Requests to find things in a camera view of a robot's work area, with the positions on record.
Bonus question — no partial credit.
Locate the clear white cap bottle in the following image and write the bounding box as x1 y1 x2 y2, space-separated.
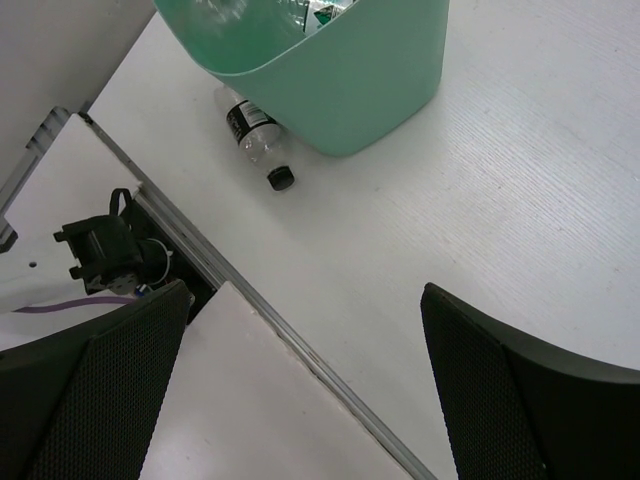
189 0 306 36

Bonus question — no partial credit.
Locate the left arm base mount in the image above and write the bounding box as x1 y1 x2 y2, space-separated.
54 188 217 323

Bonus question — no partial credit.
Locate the black cap black label bottle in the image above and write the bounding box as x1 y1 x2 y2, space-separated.
214 85 296 192

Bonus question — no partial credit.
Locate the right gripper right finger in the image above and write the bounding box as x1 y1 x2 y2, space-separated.
420 283 639 479

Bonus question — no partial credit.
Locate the aluminium table edge rail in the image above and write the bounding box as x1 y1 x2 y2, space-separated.
1 108 430 479

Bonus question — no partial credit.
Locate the green plastic bin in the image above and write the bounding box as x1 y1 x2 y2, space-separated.
155 1 449 156

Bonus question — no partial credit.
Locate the red cap water bottle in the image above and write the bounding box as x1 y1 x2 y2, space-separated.
302 0 356 35

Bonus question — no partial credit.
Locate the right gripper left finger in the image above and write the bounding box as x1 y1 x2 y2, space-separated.
1 281 191 479

